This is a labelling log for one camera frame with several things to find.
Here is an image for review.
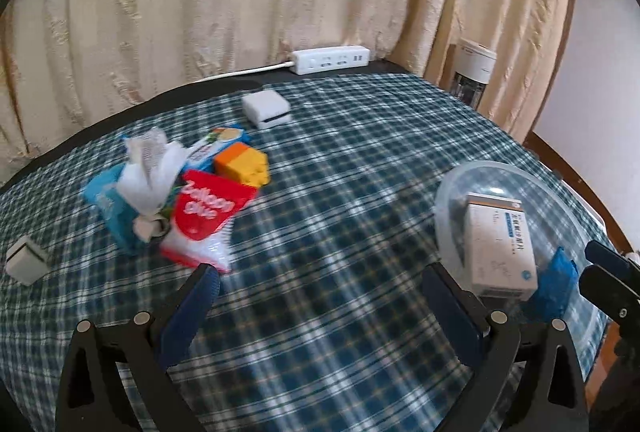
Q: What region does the white plastic packet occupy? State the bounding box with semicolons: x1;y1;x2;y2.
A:
120;127;188;218

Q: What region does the white power strip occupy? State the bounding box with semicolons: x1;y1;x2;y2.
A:
292;45;373;76

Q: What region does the blue woven cloth bag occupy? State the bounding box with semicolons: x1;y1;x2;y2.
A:
82;162;176;254

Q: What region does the clear plastic bowl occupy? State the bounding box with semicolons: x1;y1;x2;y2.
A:
432;161;613;365

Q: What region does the blue plaid tablecloth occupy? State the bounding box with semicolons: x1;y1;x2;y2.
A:
0;75;618;432

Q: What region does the colourful toy cube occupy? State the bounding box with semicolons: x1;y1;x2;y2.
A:
214;143;271;187

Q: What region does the small blue packet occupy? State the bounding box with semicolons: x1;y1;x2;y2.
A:
522;246;578;323

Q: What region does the white power strip cable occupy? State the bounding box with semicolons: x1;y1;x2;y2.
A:
192;59;296;86

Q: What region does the red and white packet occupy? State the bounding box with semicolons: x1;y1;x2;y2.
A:
160;169;258;274

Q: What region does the white rounded device box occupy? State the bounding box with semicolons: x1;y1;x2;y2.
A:
242;92;291;130

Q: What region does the white tower fan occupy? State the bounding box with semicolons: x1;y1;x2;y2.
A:
450;37;498;110

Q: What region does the blue snack packet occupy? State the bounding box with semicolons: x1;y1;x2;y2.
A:
187;126;251;173

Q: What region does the narrow beige patterned curtain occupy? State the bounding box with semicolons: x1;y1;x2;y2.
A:
425;0;586;145

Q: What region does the white medicine box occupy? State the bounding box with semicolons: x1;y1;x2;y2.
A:
457;193;540;300

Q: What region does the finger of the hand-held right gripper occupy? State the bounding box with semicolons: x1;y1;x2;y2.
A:
584;239;640;285
578;263;640;328

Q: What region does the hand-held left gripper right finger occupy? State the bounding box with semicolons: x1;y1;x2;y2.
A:
421;262;588;432

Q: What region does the small white box dark stripe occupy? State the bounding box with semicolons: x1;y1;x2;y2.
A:
5;235;48;285

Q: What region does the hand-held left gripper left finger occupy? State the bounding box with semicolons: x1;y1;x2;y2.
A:
56;263;221;432

